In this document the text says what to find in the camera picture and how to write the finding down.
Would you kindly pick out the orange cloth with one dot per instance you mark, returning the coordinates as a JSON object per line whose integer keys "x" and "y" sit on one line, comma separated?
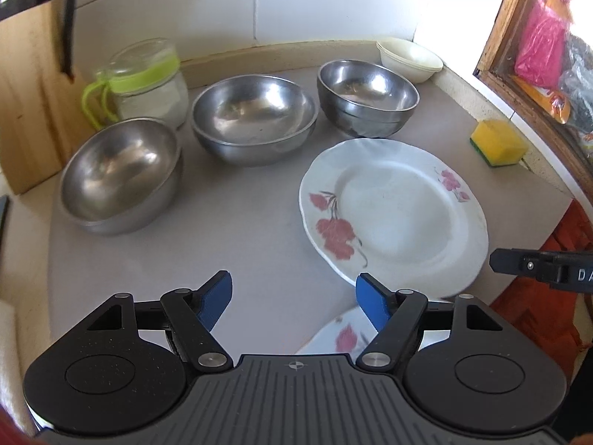
{"x": 556, "y": 308}

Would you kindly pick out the deep steel bowl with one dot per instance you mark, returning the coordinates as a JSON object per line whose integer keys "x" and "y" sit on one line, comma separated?
{"x": 120, "y": 171}

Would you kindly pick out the cream plastic bowl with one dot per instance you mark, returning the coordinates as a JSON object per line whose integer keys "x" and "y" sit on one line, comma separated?
{"x": 410, "y": 53}
{"x": 419, "y": 78}

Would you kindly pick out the wooden knife block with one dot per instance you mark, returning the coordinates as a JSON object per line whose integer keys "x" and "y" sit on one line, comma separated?
{"x": 32, "y": 102}

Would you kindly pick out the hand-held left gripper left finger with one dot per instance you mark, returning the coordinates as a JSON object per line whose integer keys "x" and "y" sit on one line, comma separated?
{"x": 217, "y": 299}

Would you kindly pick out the wide shallow steel bowl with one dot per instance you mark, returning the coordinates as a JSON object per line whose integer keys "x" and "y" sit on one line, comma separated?
{"x": 252, "y": 111}

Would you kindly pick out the pink plastic bag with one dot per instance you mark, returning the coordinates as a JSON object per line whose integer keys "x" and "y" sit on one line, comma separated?
{"x": 539, "y": 41}

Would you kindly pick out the black flat object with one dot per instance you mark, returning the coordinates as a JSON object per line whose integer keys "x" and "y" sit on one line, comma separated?
{"x": 3, "y": 222}

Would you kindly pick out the yellow green sponge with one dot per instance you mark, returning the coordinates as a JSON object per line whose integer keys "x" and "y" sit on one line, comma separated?
{"x": 499, "y": 143}

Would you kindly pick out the dark plastic bag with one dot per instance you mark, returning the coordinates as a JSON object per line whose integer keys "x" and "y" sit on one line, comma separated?
{"x": 579, "y": 88}

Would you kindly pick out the glass jar with green lid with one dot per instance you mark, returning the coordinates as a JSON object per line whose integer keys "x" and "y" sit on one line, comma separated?
{"x": 148, "y": 88}

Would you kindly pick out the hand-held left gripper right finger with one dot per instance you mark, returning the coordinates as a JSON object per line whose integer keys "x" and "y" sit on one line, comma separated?
{"x": 373, "y": 303}

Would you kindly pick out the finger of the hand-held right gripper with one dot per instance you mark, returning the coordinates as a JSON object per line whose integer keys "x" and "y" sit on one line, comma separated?
{"x": 512, "y": 261}

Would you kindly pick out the wooden window frame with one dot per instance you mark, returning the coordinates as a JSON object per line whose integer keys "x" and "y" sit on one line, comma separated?
{"x": 505, "y": 23}

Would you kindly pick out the white floral plate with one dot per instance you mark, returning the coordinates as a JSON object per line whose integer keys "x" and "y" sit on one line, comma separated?
{"x": 331, "y": 333}
{"x": 398, "y": 204}

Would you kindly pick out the small steel bowl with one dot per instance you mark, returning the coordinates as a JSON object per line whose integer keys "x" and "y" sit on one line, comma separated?
{"x": 366, "y": 88}

